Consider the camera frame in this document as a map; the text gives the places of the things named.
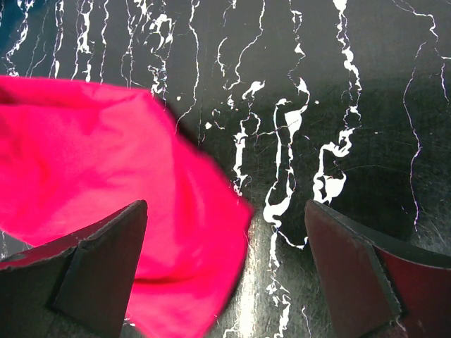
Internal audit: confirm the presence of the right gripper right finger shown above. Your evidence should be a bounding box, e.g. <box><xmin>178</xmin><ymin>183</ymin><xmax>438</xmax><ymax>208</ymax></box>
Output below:
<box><xmin>304</xmin><ymin>200</ymin><xmax>450</xmax><ymax>337</ymax></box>

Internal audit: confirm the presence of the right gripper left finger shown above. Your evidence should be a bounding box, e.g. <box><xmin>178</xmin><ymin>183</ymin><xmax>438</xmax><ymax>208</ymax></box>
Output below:
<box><xmin>1</xmin><ymin>200</ymin><xmax>147</xmax><ymax>337</ymax></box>

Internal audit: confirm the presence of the red t shirt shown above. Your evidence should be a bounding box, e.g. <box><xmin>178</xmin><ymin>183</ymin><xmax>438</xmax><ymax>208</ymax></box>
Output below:
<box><xmin>1</xmin><ymin>76</ymin><xmax>253</xmax><ymax>337</ymax></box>

